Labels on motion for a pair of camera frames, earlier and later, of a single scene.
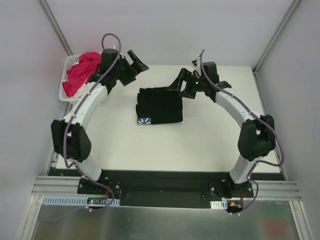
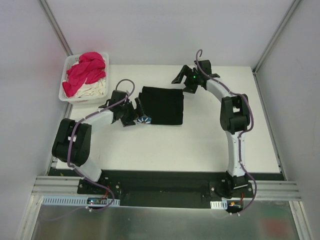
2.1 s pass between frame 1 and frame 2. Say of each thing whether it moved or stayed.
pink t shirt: stayed
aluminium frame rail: stayed
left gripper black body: moved
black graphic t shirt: stayed
